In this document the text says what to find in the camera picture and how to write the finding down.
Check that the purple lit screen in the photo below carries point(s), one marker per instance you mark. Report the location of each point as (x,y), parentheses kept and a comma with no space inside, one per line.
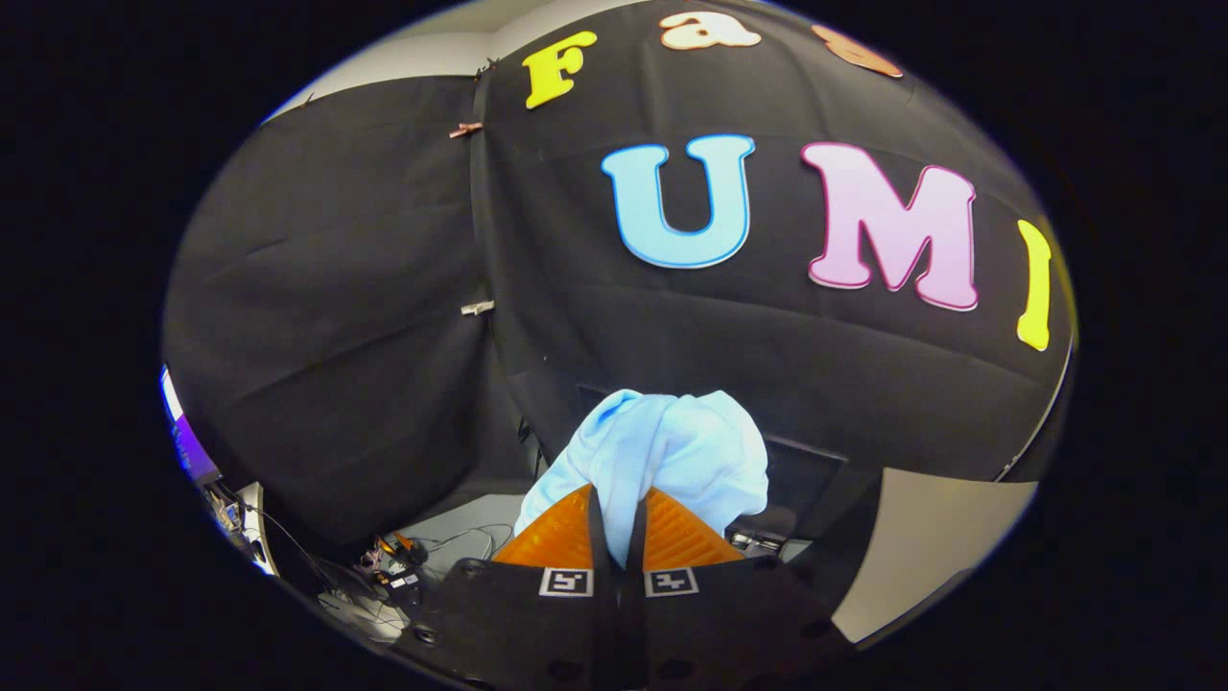
(192,446)

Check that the wooden clothes peg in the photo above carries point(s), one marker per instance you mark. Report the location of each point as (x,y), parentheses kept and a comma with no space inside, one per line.
(465,129)

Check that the black backdrop cloth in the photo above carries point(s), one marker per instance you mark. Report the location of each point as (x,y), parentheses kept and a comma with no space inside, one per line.
(336,288)

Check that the white curved frame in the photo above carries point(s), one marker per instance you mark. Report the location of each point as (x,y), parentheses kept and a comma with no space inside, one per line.
(257,523)

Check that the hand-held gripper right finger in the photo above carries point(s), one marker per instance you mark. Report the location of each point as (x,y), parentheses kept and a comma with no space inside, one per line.
(729,624)

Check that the light blue garment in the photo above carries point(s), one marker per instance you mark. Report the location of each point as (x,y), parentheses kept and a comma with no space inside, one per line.
(672,451)

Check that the grey washing machine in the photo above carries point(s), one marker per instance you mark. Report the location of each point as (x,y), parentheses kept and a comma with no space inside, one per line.
(804,480)

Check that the cream and black panel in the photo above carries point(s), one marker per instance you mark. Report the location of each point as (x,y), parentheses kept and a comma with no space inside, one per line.
(926,547)

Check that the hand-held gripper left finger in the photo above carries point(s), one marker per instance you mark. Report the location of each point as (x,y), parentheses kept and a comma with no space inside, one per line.
(518,624)

